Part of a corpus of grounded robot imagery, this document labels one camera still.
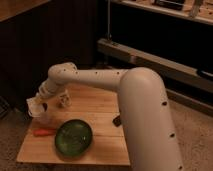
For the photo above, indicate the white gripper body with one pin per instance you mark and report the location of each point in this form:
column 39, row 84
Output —
column 47, row 89

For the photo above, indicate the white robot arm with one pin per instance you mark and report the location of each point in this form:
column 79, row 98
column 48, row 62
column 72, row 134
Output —
column 144, row 110

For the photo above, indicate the ceramic cup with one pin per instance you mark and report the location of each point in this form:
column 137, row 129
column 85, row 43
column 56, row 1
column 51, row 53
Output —
column 64, row 100

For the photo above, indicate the orange carrot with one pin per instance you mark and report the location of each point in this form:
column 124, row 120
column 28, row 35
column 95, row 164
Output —
column 43, row 132

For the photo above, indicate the wooden table board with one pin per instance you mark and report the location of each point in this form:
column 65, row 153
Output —
column 95, row 106

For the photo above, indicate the green round plate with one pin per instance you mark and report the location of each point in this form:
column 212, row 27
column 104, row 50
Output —
column 73, row 138

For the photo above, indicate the grey metal shelf beam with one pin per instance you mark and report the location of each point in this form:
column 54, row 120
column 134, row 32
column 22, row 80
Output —
column 173, row 70

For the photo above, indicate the upper wooden shelf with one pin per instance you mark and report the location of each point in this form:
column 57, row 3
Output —
column 195, row 10

